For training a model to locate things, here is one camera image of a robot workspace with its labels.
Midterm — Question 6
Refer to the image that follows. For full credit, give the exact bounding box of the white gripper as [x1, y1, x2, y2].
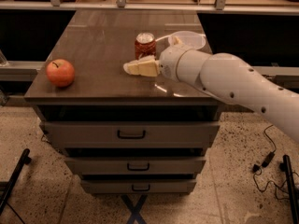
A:
[123, 44, 193, 82]

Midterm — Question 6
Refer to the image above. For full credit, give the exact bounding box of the red coke can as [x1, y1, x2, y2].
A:
[135, 33, 156, 59]

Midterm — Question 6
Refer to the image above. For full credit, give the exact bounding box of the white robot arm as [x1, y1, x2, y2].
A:
[123, 42, 299, 142]

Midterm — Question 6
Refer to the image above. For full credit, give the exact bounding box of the white bowl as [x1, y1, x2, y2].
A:
[168, 31, 206, 49]

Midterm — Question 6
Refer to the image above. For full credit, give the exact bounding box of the grey drawer cabinet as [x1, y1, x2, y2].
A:
[25, 10, 221, 181]

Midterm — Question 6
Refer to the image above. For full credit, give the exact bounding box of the red apple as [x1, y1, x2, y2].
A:
[46, 59, 75, 88]

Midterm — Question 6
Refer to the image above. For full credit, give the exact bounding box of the top grey drawer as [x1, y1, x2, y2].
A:
[40, 121, 220, 149]

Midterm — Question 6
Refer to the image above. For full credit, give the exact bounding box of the grey drawer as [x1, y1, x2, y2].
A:
[81, 179, 196, 194]
[65, 157, 206, 175]
[40, 121, 220, 149]

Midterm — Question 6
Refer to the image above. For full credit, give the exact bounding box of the middle grey drawer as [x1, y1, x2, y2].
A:
[65, 157, 206, 175]

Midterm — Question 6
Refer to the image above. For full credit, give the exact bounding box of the bottom grey drawer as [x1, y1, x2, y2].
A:
[81, 179, 196, 194]

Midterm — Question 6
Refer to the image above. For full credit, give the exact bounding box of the blue tape cross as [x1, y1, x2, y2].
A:
[121, 195, 147, 224]

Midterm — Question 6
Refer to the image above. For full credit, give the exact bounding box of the black right floor bar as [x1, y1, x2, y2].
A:
[279, 155, 299, 224]

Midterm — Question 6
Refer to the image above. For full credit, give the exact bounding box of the black floor bar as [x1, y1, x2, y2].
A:
[0, 148, 32, 215]
[279, 155, 299, 224]

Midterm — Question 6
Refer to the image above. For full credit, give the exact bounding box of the black left floor bar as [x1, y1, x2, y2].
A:
[0, 148, 32, 215]

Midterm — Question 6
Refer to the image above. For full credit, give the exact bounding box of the black power adapter cable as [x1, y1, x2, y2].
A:
[251, 123, 299, 202]

